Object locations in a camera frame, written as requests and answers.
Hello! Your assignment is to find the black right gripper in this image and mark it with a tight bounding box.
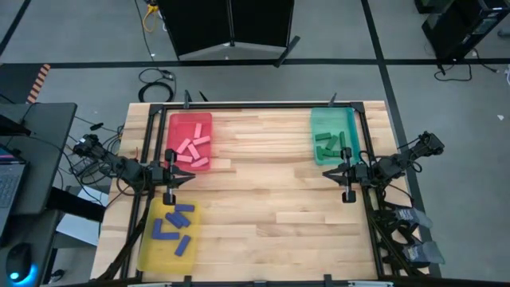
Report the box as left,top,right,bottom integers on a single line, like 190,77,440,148
321,147,375,205

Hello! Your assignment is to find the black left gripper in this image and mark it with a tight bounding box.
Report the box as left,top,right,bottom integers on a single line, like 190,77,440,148
149,148,197,206

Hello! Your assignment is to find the red plastic bin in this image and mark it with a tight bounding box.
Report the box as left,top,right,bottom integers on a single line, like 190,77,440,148
165,112,214,172

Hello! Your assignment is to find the green plastic bin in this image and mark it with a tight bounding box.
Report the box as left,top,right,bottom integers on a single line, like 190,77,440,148
309,106,362,167

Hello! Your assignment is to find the yellow plastic bin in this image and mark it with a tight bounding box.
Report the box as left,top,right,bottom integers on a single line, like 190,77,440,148
136,197,202,276

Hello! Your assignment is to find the white sheet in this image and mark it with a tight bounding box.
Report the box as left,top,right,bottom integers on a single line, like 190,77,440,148
55,186,111,247

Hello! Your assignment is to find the black desk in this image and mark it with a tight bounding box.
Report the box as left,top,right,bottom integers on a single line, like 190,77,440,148
0,101,79,287

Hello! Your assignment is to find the black room divider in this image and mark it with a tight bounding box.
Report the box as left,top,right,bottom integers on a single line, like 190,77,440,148
157,0,302,69

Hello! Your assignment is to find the black laptop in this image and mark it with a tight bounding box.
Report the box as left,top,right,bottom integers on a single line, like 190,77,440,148
0,143,28,238

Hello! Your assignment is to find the black mat orange striped edge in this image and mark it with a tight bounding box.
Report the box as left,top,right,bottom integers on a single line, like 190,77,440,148
0,62,53,105

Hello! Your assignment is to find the black computer mouse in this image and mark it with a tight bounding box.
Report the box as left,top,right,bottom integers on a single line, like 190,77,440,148
5,242,33,285

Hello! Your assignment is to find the black equipment cabinet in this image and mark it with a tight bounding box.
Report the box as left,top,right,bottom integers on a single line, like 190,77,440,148
414,0,510,65

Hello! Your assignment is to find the black coiled floor cable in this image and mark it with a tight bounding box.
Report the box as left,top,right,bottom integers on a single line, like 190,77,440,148
133,0,177,104

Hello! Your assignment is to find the yellow cable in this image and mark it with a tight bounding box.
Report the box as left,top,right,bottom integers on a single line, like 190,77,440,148
142,2,161,33

